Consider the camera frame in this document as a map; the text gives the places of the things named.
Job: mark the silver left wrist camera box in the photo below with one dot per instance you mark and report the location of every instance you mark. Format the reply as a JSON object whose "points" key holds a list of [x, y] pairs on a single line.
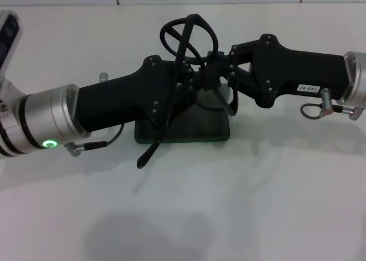
{"points": [[8, 35]]}

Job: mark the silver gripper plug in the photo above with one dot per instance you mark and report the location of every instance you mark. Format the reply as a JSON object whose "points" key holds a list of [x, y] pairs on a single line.
{"points": [[103, 76], [326, 101]]}

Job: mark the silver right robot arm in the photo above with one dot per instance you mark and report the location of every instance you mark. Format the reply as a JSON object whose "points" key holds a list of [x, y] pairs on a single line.
{"points": [[357, 78]]}

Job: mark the black glasses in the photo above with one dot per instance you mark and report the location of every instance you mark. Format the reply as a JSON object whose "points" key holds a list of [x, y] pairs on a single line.
{"points": [[187, 29]]}

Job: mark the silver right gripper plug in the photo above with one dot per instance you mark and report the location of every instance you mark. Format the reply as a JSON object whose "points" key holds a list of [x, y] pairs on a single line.
{"points": [[326, 101]]}

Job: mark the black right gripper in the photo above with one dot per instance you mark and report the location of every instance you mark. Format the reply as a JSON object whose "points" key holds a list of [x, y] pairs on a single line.
{"points": [[300, 72]]}

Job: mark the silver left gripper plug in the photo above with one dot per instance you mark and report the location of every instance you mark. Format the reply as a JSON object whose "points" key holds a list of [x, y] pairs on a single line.
{"points": [[103, 76]]}

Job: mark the green glasses case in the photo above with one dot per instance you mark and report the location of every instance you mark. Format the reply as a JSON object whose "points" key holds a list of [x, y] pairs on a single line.
{"points": [[200, 129]]}

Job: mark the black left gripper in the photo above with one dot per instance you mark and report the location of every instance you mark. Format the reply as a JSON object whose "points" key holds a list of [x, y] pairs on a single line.
{"points": [[120, 101]]}

